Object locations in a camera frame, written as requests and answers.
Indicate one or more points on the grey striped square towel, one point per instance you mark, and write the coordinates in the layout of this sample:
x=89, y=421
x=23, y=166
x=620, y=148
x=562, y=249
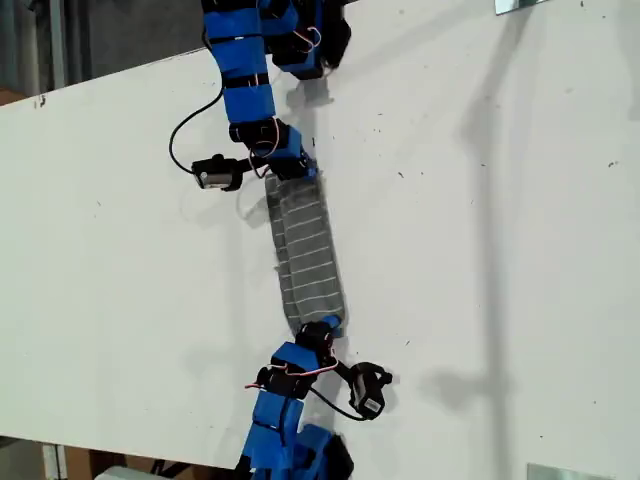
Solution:
x=310, y=250

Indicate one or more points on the black camera stalk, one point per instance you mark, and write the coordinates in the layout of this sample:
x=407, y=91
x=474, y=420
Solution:
x=252, y=165
x=346, y=371

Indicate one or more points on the white table leg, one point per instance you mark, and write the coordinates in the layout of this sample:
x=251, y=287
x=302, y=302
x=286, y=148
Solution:
x=54, y=461

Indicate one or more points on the black camera box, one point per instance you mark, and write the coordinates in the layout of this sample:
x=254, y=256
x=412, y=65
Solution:
x=369, y=390
x=215, y=173

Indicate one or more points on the brown cardboard box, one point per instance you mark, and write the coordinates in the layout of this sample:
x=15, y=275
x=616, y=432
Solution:
x=135, y=462

